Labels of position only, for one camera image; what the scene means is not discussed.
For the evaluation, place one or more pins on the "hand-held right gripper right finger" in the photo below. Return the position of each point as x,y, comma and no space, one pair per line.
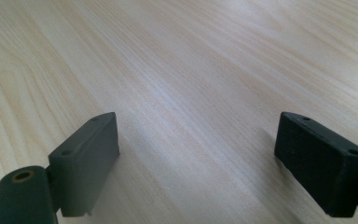
320,168

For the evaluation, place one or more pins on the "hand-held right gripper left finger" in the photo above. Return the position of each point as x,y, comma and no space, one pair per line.
84,168

